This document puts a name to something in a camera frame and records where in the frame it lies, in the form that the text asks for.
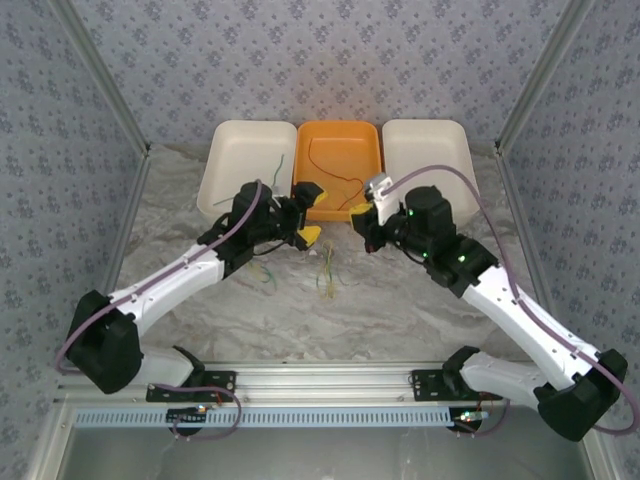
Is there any thin dark green cable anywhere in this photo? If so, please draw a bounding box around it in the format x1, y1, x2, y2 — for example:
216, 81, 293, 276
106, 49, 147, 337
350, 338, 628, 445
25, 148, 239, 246
212, 153, 285, 207

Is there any thin red cable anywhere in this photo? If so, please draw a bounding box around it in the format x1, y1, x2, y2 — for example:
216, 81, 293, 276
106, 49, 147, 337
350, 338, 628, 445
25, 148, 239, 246
305, 136, 367, 212

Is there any thin yellow cable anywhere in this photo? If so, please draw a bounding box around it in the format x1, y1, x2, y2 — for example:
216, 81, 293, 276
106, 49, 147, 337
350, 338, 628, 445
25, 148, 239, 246
316, 239, 352, 302

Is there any cream plastic bin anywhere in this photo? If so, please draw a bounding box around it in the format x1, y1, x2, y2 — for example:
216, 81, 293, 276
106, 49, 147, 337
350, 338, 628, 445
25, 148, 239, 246
381, 118, 482, 226
197, 119, 297, 226

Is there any orange plastic bin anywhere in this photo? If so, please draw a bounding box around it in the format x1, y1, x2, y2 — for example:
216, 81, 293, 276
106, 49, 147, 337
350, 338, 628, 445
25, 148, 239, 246
292, 119, 385, 224

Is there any small circuit board with LED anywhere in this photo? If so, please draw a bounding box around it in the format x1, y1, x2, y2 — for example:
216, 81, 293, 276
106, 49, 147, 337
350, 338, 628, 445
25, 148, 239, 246
166, 404, 210, 427
451, 408, 490, 432

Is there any sheet metal panel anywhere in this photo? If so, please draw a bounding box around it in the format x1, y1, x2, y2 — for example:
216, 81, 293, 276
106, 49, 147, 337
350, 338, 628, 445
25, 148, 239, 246
27, 404, 619, 480

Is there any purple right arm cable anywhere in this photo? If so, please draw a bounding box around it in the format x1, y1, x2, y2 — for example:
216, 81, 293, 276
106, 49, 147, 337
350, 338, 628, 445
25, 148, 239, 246
384, 164, 640, 440

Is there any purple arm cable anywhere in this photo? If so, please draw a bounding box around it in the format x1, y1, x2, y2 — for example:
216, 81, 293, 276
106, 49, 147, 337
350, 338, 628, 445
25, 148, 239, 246
384, 164, 640, 440
54, 178, 265, 444

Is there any aluminium mounting rail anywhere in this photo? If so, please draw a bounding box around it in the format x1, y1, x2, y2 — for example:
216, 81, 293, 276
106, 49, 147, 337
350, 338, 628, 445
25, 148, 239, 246
54, 362, 599, 407

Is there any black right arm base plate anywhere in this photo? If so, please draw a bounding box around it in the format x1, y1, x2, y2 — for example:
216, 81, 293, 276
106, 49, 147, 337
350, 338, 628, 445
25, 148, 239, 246
409, 367, 504, 404

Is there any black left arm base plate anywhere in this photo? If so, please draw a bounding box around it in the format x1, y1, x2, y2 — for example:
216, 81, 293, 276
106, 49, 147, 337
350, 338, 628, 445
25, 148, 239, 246
144, 368, 238, 404

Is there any aluminium frame post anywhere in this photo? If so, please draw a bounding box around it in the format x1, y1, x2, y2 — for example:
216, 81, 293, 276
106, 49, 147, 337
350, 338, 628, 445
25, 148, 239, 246
49, 0, 152, 156
493, 0, 597, 154

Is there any grey slotted cable duct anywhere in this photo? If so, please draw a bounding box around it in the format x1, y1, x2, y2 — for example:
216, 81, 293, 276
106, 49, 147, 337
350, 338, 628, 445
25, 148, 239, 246
72, 405, 584, 429

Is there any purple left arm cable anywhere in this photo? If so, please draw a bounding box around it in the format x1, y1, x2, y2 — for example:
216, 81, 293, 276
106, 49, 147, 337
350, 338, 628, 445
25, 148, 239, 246
54, 178, 265, 444

